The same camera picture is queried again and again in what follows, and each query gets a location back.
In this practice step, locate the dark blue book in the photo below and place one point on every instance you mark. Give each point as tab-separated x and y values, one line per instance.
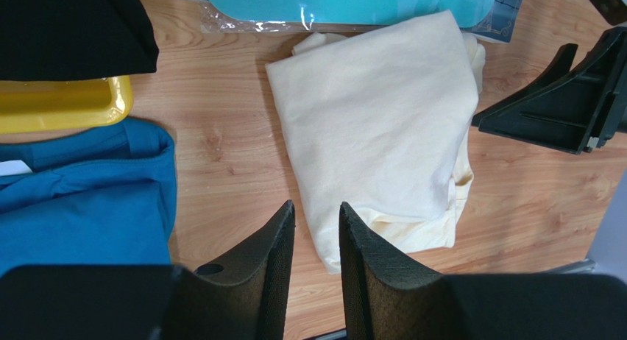
497	26

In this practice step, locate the yellow plastic bin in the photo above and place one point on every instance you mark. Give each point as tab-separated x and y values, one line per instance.
45	106

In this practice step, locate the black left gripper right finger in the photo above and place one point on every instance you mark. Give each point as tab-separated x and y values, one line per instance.
386	293

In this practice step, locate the black t-shirt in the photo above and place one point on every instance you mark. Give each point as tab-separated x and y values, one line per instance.
70	40

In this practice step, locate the cream t-shirt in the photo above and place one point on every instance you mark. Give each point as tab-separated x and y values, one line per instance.
381	121

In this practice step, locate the blue folded t-shirt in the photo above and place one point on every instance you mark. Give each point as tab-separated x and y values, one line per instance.
104	196

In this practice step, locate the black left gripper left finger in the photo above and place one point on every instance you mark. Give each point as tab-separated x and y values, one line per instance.
242	294

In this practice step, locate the teal folding board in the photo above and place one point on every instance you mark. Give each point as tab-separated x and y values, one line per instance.
313	15

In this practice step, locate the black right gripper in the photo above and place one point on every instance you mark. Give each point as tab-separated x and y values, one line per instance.
570	108

